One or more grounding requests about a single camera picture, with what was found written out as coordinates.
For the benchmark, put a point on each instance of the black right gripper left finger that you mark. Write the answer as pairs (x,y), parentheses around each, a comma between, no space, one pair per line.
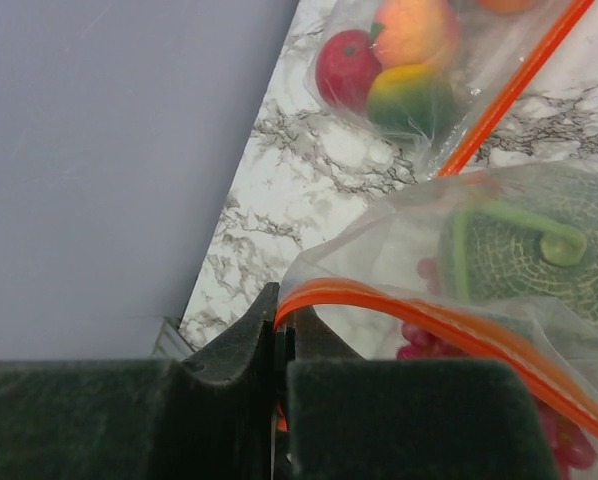
(208,416)

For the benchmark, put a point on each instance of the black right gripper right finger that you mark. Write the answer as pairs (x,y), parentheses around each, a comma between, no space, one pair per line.
(351,418)

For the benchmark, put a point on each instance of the dark purple grape bunch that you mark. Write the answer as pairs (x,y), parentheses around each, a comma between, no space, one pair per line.
(570,447)

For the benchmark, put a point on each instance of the clear zip bag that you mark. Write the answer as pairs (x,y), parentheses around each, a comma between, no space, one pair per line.
(363,278)
(497,57)

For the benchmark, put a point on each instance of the green netted melon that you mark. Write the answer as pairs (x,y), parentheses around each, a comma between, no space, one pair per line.
(536,235)

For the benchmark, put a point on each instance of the yellow green mango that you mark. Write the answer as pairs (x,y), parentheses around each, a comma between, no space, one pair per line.
(411,101)

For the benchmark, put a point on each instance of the clear zip top bag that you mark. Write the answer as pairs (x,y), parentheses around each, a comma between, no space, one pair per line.
(497,57)

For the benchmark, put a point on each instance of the red apple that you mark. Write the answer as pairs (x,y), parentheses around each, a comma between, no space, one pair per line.
(345,70)

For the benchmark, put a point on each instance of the peach orange pink fruit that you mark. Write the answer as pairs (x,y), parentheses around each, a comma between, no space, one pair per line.
(412,32)

